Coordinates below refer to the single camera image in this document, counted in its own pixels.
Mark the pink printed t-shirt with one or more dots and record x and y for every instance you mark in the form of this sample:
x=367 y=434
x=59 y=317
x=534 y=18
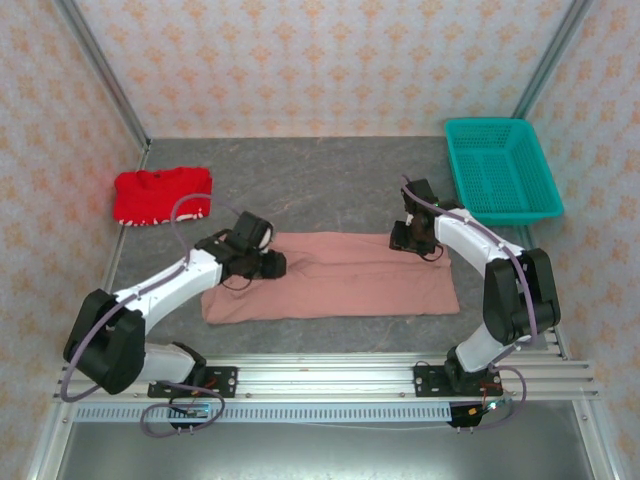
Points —
x=350 y=285

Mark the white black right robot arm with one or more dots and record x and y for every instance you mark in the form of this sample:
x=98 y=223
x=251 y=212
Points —
x=465 y=235

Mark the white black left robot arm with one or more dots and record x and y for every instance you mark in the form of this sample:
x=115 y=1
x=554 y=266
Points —
x=165 y=285

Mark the folded red t-shirt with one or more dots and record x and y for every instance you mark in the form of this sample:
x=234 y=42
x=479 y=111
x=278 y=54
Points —
x=150 y=200

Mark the teal plastic mesh basket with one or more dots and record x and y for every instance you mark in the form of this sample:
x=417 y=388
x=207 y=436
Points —
x=500 y=170

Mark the aluminium base beam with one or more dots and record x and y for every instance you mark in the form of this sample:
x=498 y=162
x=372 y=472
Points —
x=325 y=380

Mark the small green circuit board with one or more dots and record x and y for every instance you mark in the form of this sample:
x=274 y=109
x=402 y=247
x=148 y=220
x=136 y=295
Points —
x=487 y=407
x=192 y=411

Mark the grey metal sheet panel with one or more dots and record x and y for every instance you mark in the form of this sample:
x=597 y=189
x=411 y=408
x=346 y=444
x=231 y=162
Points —
x=320 y=455

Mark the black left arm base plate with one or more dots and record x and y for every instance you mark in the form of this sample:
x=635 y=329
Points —
x=225 y=382

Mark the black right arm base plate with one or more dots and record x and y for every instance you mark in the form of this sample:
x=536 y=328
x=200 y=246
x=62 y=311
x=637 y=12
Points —
x=425 y=382

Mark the aluminium frame post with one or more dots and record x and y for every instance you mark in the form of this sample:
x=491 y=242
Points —
x=103 y=70
x=552 y=60

